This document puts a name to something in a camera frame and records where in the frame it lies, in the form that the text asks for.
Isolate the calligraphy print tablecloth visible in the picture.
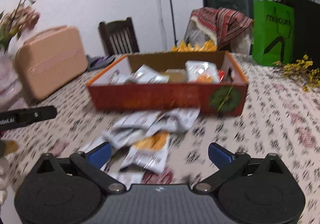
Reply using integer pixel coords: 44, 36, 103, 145
1, 55, 319, 223

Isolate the yellow sunflower decoration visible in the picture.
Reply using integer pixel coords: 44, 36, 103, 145
170, 40, 217, 52

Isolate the yellow flower branch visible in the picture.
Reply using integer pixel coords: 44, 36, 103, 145
273, 55, 319, 92

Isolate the green paper shopping bag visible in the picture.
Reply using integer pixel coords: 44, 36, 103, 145
252, 0, 295, 66

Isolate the grey purple folded cloth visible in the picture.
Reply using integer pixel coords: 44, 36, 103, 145
86, 55, 116, 71

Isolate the red orange cardboard box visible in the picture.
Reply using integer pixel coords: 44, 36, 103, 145
86, 51, 249, 116

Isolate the dark wooden chair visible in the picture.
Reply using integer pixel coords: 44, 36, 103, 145
98, 17, 139, 56

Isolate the black paper shopping bag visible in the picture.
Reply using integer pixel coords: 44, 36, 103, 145
288, 0, 320, 68

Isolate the orange white snack packet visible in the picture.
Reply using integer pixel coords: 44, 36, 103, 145
120, 131, 170, 174

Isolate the pink hard case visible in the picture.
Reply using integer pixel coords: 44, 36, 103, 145
14, 25, 87, 102

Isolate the red patterned woven cloth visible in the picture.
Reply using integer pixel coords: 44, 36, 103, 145
183, 7, 254, 50

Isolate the white snack packet in box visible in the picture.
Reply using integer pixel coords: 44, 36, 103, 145
107, 64, 171, 85

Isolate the pink flower bouquet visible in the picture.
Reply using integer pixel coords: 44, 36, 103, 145
1, 0, 41, 54

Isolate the orange white packet in box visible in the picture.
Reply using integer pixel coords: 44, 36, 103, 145
185, 61, 220, 83

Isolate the white snack packet on table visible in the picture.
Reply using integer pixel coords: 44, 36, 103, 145
102, 110, 166, 149
147, 108, 200, 136

